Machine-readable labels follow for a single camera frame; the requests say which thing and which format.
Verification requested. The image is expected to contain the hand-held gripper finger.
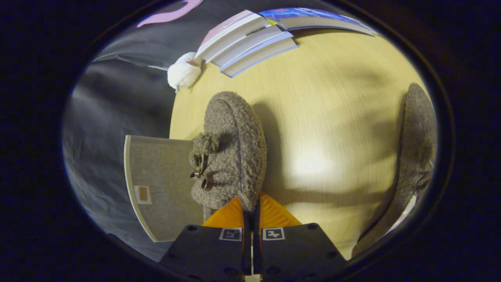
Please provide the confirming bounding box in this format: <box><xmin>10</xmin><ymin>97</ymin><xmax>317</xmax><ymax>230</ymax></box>
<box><xmin>160</xmin><ymin>196</ymin><xmax>251</xmax><ymax>280</ymax></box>
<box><xmin>253</xmin><ymin>192</ymin><xmax>348</xmax><ymax>280</ymax></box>

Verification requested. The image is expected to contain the grey fuzzy shoe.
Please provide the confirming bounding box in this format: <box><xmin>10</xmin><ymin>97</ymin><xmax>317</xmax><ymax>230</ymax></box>
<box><xmin>189</xmin><ymin>91</ymin><xmax>268</xmax><ymax>222</ymax></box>
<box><xmin>351</xmin><ymin>83</ymin><xmax>438</xmax><ymax>259</ymax></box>

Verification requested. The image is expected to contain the grey fabric storage box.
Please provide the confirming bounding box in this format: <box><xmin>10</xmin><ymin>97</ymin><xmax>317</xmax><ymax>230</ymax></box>
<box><xmin>124</xmin><ymin>135</ymin><xmax>205</xmax><ymax>243</ymax></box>

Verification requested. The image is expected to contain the white plush toy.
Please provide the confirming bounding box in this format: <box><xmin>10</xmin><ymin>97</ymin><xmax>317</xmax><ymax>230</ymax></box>
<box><xmin>167</xmin><ymin>52</ymin><xmax>202</xmax><ymax>93</ymax></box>

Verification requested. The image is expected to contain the black backdrop cloth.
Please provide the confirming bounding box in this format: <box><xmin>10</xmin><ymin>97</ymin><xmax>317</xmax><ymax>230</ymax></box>
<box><xmin>63</xmin><ymin>0</ymin><xmax>274</xmax><ymax>263</ymax></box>

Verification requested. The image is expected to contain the pink cover book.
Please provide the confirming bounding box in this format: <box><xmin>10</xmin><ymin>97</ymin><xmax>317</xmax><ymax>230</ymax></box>
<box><xmin>195</xmin><ymin>10</ymin><xmax>271</xmax><ymax>64</ymax></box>

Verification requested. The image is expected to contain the blue cover book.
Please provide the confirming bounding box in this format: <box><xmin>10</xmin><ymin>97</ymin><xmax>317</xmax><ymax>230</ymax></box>
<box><xmin>258</xmin><ymin>7</ymin><xmax>379</xmax><ymax>37</ymax></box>

